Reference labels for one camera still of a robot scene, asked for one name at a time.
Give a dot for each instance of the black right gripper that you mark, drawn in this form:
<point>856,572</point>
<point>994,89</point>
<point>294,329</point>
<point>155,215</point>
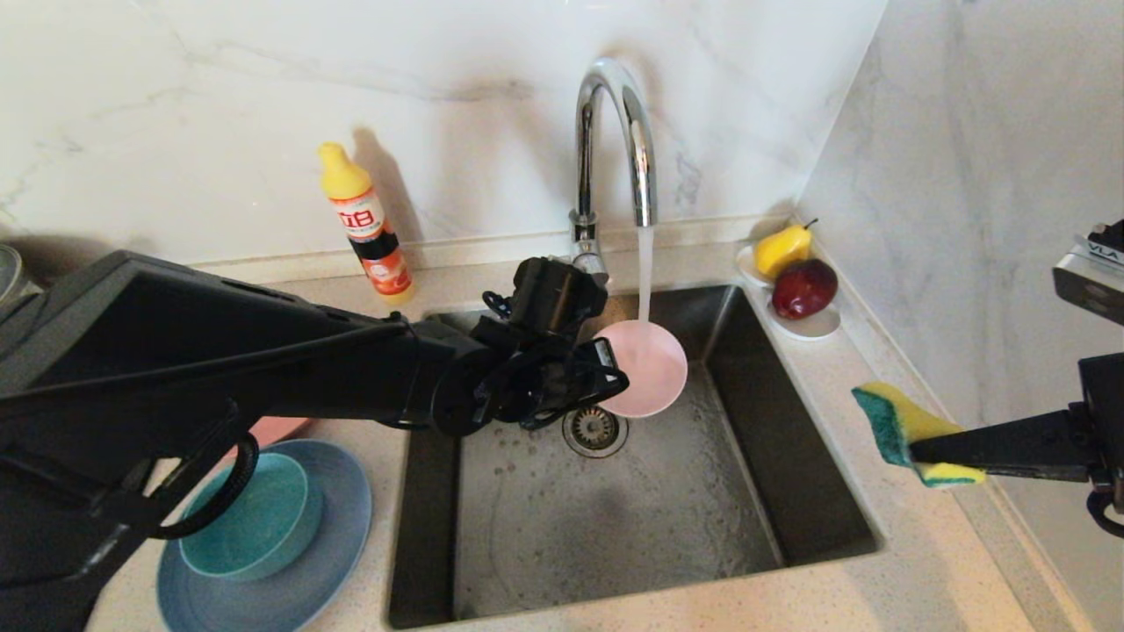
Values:
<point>1106,421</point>

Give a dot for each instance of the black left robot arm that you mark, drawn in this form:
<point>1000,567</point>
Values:
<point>176,351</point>

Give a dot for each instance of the stainless steel sink basin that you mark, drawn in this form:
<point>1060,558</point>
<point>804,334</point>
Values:
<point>571,527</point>

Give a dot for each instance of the yellow-capped orange dish soap bottle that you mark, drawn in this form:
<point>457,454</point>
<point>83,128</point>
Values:
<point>364,219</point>

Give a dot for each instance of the yellow sponge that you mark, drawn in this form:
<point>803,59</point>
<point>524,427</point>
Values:
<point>887,417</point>

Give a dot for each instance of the round metal drain strainer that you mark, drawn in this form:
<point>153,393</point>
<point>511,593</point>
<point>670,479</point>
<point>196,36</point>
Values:
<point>597,434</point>

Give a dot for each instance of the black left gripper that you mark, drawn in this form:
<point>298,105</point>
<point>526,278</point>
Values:
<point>536,351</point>

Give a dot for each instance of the blue plate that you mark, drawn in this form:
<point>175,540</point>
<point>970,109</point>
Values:
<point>342,527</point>

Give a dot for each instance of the steel cooking pot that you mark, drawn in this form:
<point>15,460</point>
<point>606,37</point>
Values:
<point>9,272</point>

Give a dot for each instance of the light pink bowl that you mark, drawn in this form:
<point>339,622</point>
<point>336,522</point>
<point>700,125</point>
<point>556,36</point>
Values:
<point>650,369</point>

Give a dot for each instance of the salmon pink plate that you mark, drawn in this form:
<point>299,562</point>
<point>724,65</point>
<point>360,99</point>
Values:
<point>281,430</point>

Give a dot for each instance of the small white dish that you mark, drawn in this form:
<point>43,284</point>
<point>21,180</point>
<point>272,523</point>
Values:
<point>817,328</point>
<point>745,266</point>

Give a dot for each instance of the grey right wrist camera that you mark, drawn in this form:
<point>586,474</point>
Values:
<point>1093,281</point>

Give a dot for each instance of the yellow pear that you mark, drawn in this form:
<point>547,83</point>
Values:
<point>779,251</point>

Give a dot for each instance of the chrome gooseneck faucet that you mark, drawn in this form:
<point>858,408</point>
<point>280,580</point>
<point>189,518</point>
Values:
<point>645,158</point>

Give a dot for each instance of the teal bowl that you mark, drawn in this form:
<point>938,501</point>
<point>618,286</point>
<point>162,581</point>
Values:
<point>272,518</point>

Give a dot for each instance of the dark red apple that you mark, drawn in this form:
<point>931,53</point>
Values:
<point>802,288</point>

